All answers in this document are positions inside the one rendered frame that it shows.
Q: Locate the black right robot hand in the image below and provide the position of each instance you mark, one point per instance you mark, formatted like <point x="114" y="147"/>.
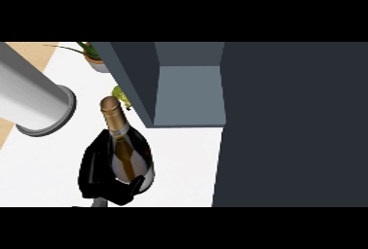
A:
<point x="93" y="175"/>

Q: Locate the dark wine bottle gold foil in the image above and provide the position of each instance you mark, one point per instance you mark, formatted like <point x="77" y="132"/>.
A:
<point x="116" y="116"/>

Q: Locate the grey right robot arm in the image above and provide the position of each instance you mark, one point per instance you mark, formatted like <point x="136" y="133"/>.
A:
<point x="99" y="203"/>

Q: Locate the dark grey cabinet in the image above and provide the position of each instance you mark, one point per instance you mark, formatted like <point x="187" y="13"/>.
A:
<point x="190" y="97"/>

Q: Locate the yellow green vegetable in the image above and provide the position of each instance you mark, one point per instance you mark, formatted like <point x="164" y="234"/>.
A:
<point x="122" y="95"/>

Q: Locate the pale grey cylinder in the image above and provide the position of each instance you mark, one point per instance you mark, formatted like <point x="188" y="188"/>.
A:
<point x="28" y="97"/>

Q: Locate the green potted plant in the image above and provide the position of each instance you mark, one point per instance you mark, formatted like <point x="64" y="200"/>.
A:
<point x="93" y="55"/>

